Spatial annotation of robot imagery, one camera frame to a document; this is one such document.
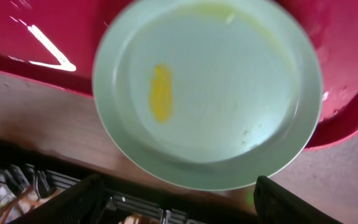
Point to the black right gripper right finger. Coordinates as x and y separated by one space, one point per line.
276 205

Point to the red plastic tray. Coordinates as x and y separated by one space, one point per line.
54 42

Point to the light blue plate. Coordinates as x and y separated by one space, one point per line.
208 95

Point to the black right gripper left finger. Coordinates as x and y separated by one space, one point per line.
80 204

